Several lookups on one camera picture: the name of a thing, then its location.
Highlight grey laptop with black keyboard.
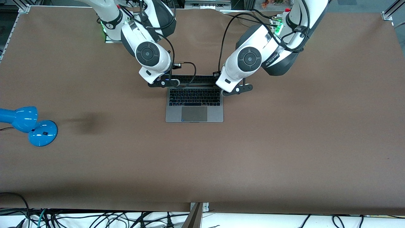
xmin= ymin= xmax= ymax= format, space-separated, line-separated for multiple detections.
xmin=165 ymin=75 xmax=226 ymax=123

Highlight brown table cover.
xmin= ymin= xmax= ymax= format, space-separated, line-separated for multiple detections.
xmin=0 ymin=6 xmax=405 ymax=216

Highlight dark metal pole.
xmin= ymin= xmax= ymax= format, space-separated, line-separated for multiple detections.
xmin=182 ymin=203 xmax=203 ymax=228

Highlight grey background equipment box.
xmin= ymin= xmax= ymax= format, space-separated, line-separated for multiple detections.
xmin=184 ymin=0 xmax=232 ymax=10

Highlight white floor sheet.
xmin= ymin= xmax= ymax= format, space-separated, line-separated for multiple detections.
xmin=0 ymin=207 xmax=405 ymax=228

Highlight colourful background flowers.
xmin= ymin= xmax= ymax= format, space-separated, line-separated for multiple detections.
xmin=260 ymin=0 xmax=287 ymax=9

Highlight blue desk lamp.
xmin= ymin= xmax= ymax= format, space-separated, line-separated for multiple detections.
xmin=0 ymin=106 xmax=58 ymax=147

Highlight black left camera mount bracket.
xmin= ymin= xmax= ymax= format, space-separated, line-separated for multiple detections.
xmin=222 ymin=83 xmax=253 ymax=97

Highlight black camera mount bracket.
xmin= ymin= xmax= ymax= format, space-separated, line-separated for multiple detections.
xmin=222 ymin=83 xmax=253 ymax=97
xmin=148 ymin=79 xmax=181 ymax=88

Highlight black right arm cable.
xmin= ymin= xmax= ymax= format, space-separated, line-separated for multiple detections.
xmin=117 ymin=0 xmax=197 ymax=89

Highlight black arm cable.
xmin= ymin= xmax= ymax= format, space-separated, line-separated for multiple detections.
xmin=117 ymin=0 xmax=197 ymax=89
xmin=213 ymin=0 xmax=312 ymax=79

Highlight black right camera mount bracket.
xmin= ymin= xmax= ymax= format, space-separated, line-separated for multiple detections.
xmin=148 ymin=79 xmax=181 ymax=88

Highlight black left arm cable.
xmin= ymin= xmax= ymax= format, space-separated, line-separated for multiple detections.
xmin=213 ymin=0 xmax=312 ymax=79

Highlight silver table clamp bracket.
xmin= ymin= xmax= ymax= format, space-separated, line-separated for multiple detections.
xmin=190 ymin=202 xmax=209 ymax=212

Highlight long black table cable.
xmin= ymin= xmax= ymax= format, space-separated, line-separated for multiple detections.
xmin=225 ymin=14 xmax=273 ymax=28

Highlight tangled black floor cables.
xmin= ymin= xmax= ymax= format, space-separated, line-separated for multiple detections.
xmin=41 ymin=210 xmax=190 ymax=228

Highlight teal floor cable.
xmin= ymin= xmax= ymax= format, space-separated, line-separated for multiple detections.
xmin=37 ymin=208 xmax=48 ymax=228

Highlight black looped floor cable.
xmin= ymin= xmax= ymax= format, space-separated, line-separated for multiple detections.
xmin=0 ymin=192 xmax=31 ymax=228

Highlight aluminium frame rail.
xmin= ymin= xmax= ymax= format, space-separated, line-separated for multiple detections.
xmin=0 ymin=3 xmax=31 ymax=62
xmin=381 ymin=0 xmax=405 ymax=28

